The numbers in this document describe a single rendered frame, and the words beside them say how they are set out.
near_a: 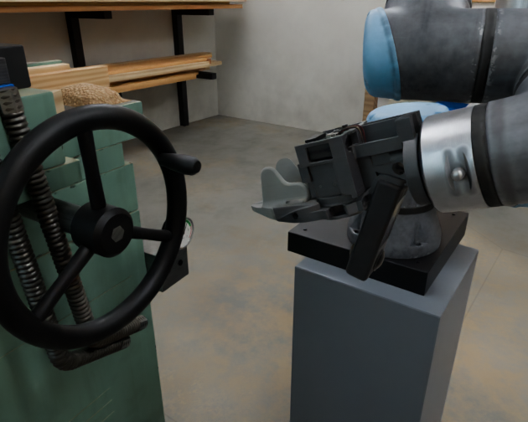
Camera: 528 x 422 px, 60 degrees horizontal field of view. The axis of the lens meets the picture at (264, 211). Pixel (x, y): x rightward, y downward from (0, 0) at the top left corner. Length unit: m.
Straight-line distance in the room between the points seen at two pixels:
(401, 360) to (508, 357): 0.83
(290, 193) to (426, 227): 0.49
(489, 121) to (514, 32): 0.11
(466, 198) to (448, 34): 0.16
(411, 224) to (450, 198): 0.50
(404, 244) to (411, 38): 0.51
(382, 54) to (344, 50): 3.48
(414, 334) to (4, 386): 0.68
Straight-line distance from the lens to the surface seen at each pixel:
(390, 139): 0.44
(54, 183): 0.62
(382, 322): 0.94
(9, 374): 0.81
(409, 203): 0.90
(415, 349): 0.94
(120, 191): 0.83
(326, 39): 4.04
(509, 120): 0.41
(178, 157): 0.58
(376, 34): 0.50
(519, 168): 0.40
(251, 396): 1.46
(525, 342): 1.85
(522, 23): 0.50
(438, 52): 0.49
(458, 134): 0.41
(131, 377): 1.01
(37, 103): 0.60
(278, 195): 0.51
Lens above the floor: 1.06
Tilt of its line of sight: 24 degrees down
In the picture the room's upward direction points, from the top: straight up
